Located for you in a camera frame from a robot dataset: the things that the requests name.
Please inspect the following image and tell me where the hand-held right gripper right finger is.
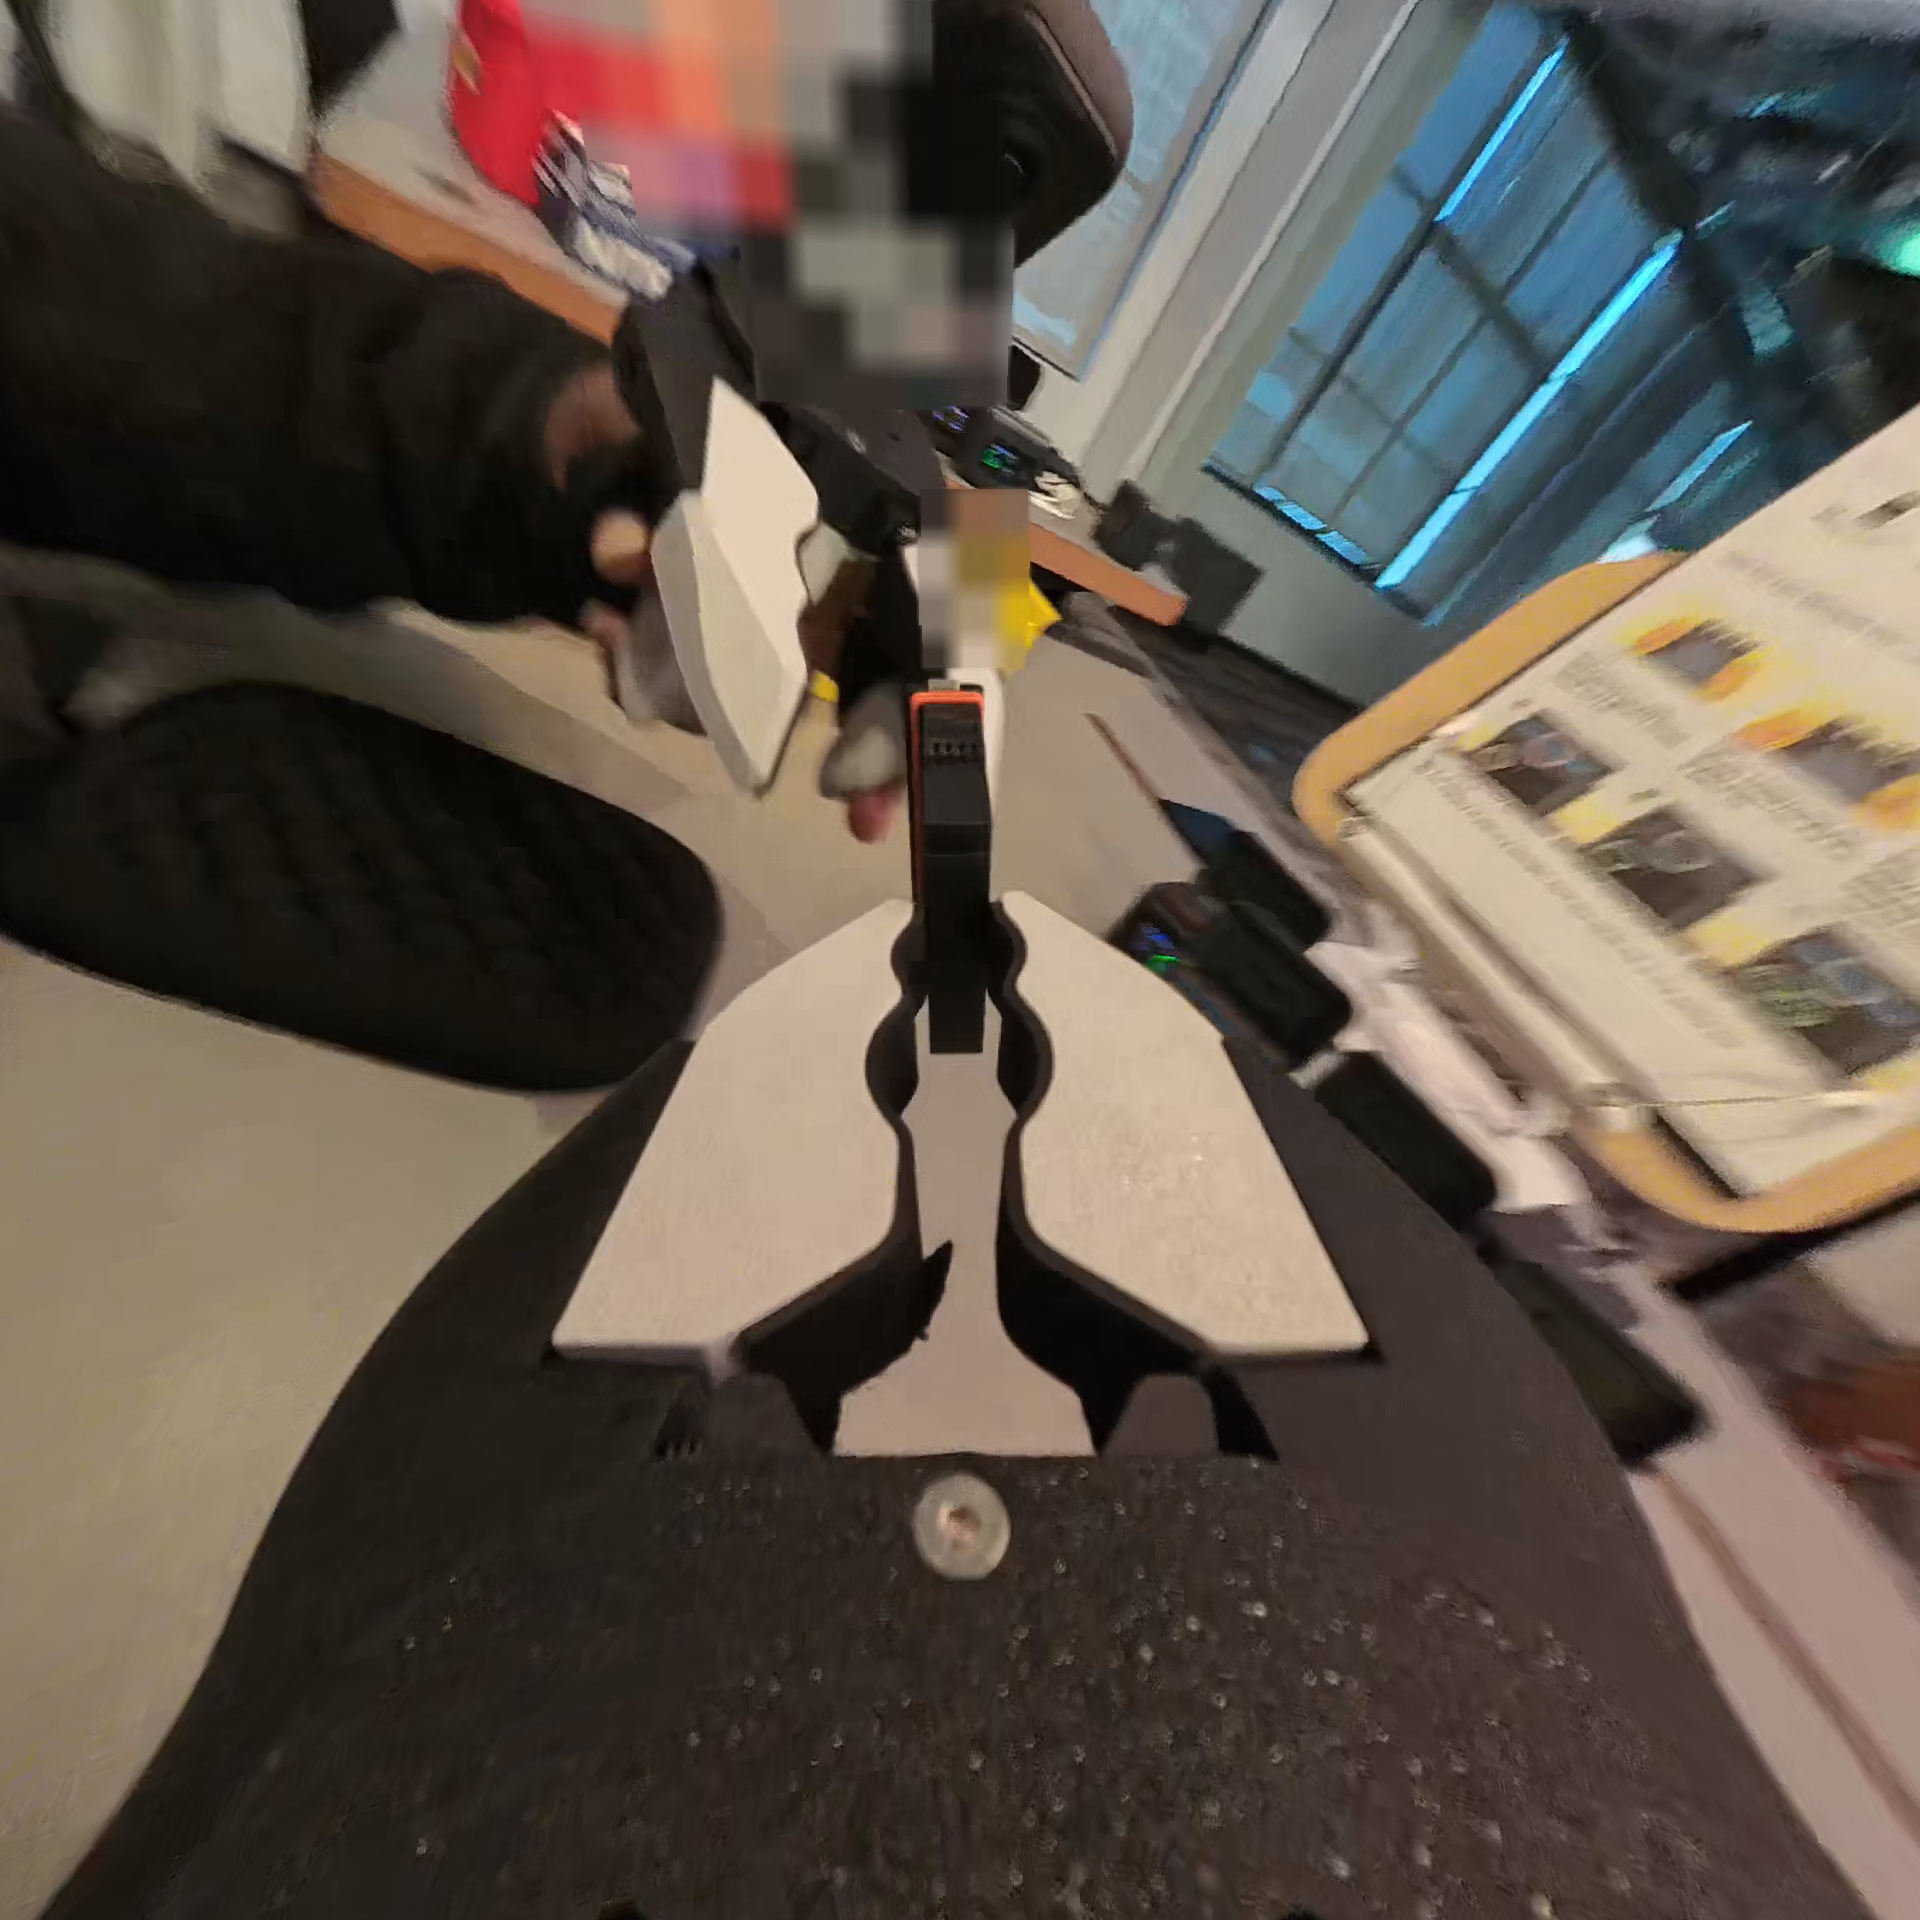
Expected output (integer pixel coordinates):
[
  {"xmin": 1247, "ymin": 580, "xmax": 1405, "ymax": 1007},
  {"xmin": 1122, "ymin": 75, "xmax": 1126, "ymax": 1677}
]
[{"xmin": 991, "ymin": 891, "xmax": 1368, "ymax": 1453}]

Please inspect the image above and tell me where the black honeycomb cushion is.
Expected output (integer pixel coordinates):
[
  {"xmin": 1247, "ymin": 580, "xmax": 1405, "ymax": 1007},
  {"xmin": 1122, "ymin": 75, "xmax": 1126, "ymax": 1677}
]
[{"xmin": 0, "ymin": 682, "xmax": 725, "ymax": 1094}]

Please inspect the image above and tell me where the printed instruction sheet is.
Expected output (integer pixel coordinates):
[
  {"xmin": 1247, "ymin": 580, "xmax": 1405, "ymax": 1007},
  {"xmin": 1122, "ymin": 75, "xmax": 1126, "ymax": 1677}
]
[{"xmin": 1346, "ymin": 434, "xmax": 1920, "ymax": 1190}]

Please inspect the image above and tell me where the large window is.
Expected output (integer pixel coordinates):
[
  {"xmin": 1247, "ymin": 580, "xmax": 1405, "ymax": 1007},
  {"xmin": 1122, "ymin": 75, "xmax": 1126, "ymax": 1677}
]
[{"xmin": 1199, "ymin": 29, "xmax": 1760, "ymax": 605}]

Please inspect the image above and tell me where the person's left forearm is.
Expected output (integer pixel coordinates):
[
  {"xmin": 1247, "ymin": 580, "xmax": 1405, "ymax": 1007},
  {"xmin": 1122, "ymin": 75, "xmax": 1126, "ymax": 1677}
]
[{"xmin": 0, "ymin": 113, "xmax": 607, "ymax": 634}]

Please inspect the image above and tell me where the black battery orange trim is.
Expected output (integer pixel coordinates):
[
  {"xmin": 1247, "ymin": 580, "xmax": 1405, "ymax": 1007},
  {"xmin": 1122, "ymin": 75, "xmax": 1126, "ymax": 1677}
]
[{"xmin": 903, "ymin": 679, "xmax": 1000, "ymax": 1060}]

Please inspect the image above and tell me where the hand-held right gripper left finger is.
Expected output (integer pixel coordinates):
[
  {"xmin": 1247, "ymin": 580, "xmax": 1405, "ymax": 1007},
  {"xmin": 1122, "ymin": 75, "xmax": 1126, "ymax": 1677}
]
[{"xmin": 550, "ymin": 897, "xmax": 954, "ymax": 1450}]

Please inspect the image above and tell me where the black office chair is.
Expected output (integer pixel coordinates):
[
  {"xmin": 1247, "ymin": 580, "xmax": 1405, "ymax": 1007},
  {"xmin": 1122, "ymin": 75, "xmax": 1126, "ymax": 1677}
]
[{"xmin": 1000, "ymin": 0, "xmax": 1136, "ymax": 275}]

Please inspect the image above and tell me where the wooden desk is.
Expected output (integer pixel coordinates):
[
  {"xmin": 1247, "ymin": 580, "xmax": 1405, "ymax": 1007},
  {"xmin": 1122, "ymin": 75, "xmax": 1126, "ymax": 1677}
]
[
  {"xmin": 1031, "ymin": 522, "xmax": 1191, "ymax": 627},
  {"xmin": 311, "ymin": 150, "xmax": 627, "ymax": 343}
]

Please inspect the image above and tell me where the red plastic bin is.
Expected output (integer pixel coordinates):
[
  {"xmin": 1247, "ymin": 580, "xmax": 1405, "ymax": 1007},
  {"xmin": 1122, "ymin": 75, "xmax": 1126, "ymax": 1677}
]
[{"xmin": 447, "ymin": 0, "xmax": 549, "ymax": 207}]

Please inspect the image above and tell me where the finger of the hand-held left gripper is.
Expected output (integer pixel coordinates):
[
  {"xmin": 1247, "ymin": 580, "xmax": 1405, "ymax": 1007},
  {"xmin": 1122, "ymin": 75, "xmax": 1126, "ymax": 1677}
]
[{"xmin": 647, "ymin": 377, "xmax": 826, "ymax": 801}]

